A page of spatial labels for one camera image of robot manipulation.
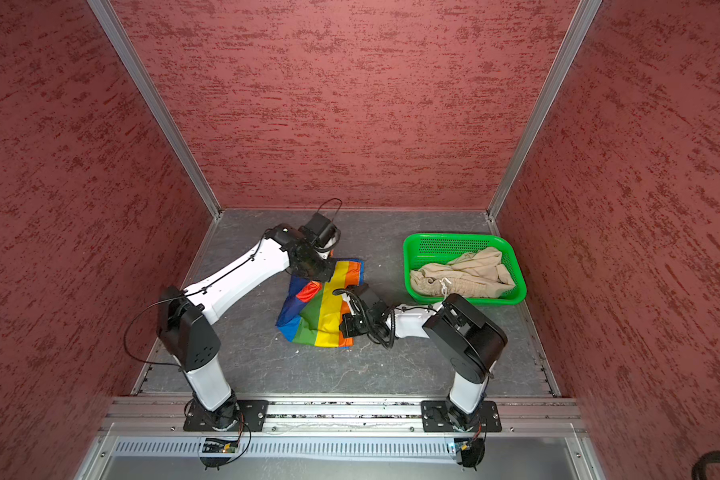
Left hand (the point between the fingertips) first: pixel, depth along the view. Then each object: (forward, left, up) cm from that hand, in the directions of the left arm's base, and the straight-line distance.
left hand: (324, 281), depth 83 cm
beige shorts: (+8, -48, -7) cm, 49 cm away
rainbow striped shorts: (-3, +6, -15) cm, 16 cm away
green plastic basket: (+27, -41, -18) cm, 53 cm away
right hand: (-9, -4, -15) cm, 18 cm away
